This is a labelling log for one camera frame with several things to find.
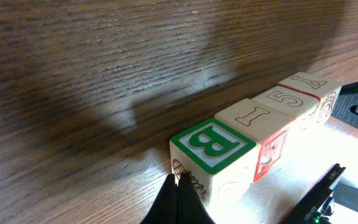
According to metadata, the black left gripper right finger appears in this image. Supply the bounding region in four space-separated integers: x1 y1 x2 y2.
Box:
177 173 214 224

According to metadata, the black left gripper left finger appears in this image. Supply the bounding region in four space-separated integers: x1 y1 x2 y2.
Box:
140 174 177 224

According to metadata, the wooden block cluster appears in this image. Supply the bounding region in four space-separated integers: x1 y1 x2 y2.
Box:
250 85 322 134
170 118 257 209

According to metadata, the red letter block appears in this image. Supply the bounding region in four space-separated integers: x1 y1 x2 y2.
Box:
214 99 293 183

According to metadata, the wooden block cluster bottom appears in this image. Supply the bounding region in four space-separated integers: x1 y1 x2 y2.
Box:
250 85 322 134

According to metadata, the wooden block with swirl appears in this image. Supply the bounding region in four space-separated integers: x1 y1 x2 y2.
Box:
276 72 342 123

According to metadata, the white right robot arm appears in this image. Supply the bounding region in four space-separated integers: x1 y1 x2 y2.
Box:
281 164 346 224

